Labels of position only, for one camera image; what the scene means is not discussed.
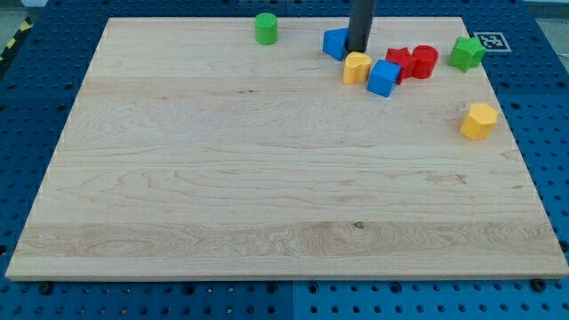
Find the yellow heart block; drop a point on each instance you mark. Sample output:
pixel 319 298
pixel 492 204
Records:
pixel 356 68

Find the black right board bolt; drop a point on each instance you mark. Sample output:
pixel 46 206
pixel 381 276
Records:
pixel 538 285

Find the fiducial marker tag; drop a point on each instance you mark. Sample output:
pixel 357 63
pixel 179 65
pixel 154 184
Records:
pixel 493 41

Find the blue triangular block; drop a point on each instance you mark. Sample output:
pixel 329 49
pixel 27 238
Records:
pixel 334 43

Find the wooden board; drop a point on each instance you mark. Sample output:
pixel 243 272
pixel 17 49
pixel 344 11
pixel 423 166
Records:
pixel 193 153

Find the red star block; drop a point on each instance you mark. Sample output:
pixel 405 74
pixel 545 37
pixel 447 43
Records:
pixel 404 59

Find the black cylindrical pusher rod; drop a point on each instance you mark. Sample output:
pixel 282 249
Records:
pixel 360 23

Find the green star block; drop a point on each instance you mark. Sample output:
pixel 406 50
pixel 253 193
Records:
pixel 467 53

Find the black board bolt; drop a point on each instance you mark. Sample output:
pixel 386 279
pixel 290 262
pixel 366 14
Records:
pixel 538 285
pixel 45 288

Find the yellow hexagon block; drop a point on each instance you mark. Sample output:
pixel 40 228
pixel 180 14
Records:
pixel 479 121

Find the blue cube block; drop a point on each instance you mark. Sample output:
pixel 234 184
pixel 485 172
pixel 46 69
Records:
pixel 383 77

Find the green cylinder block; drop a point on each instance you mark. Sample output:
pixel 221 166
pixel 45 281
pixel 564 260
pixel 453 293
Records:
pixel 265 25

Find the red cylinder block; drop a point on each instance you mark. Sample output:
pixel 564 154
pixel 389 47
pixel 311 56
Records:
pixel 426 58

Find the black left board bolt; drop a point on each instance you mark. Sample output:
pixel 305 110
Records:
pixel 45 288

